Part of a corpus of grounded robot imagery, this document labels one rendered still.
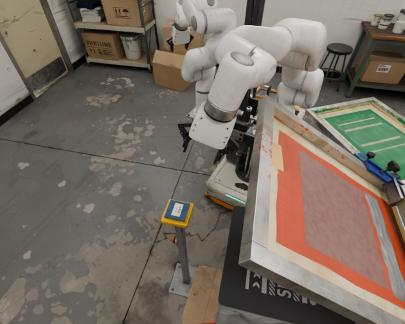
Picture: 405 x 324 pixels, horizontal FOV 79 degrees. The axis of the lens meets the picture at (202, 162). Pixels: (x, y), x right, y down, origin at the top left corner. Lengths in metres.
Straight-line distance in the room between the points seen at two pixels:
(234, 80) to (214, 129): 0.14
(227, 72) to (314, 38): 0.34
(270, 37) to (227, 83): 0.23
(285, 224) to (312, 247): 0.09
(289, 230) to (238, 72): 0.38
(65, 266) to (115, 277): 0.43
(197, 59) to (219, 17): 0.19
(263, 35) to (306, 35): 0.14
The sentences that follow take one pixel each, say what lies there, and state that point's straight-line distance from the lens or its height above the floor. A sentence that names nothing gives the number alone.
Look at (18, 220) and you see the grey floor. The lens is 2.83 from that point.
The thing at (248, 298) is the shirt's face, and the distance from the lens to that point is 1.06.
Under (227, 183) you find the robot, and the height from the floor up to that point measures 0.28.
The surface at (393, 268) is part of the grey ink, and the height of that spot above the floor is 1.25.
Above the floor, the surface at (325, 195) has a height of 1.36.
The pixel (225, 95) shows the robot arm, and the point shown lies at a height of 1.70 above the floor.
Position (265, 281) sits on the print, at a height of 0.95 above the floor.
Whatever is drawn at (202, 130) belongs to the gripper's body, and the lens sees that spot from 0.60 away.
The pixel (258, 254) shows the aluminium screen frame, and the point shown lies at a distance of 0.49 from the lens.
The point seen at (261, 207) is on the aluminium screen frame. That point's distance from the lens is 0.54.
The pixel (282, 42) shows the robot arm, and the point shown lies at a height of 1.73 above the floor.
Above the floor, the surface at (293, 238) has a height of 1.43.
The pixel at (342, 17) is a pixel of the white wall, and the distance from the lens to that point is 4.54.
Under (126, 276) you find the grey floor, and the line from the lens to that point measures 2.16.
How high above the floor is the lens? 1.96
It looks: 46 degrees down
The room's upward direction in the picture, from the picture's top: straight up
